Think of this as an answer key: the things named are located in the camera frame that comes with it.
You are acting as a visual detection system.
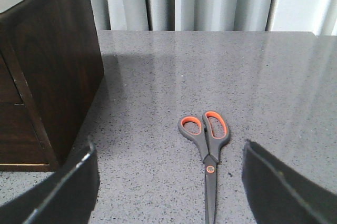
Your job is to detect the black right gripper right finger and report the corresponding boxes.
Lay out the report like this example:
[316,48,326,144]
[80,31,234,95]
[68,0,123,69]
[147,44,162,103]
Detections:
[242,140,336,223]

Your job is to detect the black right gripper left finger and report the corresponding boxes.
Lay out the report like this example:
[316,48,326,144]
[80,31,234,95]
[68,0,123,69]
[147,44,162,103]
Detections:
[1,136,100,223]

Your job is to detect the grey orange scissors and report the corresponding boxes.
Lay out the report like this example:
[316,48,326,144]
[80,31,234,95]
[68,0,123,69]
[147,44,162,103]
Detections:
[177,111,230,223]

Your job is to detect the lower dark wooden drawer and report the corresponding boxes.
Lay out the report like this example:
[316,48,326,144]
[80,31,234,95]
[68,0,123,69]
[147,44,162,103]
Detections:
[1,104,48,164]

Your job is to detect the dark wooden drawer cabinet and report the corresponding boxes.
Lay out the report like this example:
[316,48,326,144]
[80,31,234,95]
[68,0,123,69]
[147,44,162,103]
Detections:
[1,0,104,172]

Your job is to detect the grey curtain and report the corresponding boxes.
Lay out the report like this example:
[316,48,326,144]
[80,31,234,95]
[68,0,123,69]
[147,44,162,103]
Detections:
[91,0,336,35]

